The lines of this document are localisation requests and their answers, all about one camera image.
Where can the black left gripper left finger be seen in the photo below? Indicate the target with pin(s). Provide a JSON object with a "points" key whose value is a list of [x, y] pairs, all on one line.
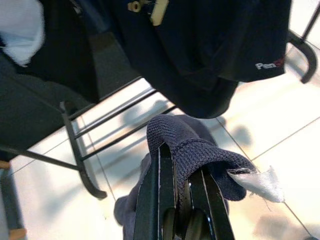
{"points": [[152, 212]]}

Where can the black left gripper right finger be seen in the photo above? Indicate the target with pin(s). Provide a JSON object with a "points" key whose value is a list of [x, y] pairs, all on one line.
{"points": [[212, 217]]}

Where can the navy knit sweater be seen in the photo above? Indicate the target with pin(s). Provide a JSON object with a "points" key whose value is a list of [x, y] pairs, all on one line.
{"points": [[170, 130]]}

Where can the black metal clothes rack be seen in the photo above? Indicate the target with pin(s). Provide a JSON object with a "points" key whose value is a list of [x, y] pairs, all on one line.
{"points": [[85, 176]]}

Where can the navy T-shirt gold print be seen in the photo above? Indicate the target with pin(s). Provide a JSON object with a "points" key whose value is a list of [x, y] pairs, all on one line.
{"points": [[200, 62]]}

